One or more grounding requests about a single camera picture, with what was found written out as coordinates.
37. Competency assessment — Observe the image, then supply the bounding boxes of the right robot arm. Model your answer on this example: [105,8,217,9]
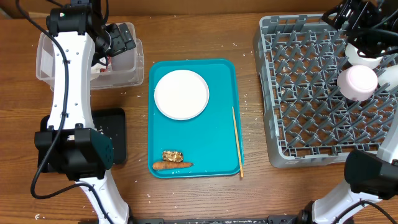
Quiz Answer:
[290,0,397,223]

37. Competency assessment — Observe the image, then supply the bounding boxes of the brown food scrap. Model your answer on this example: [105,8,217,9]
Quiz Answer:
[162,151,183,163]

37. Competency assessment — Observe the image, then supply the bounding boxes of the wooden chopstick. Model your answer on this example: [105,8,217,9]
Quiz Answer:
[231,106,244,179]

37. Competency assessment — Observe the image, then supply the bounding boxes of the teal serving tray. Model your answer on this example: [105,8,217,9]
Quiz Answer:
[147,58,244,179]

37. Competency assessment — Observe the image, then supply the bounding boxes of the black plastic tray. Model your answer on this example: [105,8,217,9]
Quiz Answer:
[42,108,127,180]

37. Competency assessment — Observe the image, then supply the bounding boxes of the carrot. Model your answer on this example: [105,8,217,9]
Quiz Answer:
[152,161,193,170]

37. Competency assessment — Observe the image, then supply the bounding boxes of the large white plate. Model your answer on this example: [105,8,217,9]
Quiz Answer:
[154,70,210,121]

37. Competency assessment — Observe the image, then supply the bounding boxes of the white cup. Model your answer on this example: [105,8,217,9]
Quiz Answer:
[378,65,398,91]

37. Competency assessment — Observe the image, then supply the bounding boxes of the clear plastic bin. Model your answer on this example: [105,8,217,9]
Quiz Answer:
[35,22,138,88]

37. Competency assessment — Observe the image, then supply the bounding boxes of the pink white bowl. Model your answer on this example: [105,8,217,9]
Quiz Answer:
[337,65,378,101]

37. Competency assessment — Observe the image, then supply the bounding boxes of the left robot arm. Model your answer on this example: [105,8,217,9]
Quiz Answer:
[30,1,133,223]

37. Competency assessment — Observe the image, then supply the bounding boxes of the grey dishwasher rack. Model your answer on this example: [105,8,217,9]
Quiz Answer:
[253,14,397,168]

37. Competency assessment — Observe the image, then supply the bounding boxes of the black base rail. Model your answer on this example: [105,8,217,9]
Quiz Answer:
[128,215,310,224]

